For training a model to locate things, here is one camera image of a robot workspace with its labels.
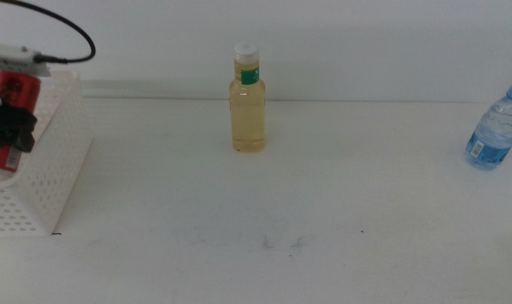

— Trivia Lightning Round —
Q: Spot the yellow liquid bottle white cap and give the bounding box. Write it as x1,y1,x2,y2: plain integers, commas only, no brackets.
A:
228,41,267,153

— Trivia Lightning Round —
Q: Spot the clear water bottle blue cap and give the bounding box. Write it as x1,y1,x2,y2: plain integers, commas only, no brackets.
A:
464,83,512,171

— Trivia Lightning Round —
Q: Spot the red soda can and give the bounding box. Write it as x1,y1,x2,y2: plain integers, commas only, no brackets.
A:
0,70,42,175

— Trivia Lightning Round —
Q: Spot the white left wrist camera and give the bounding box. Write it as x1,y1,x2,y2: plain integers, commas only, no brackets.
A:
0,41,52,106

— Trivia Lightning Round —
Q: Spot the black camera cable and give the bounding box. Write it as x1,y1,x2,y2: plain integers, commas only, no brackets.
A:
0,0,97,65

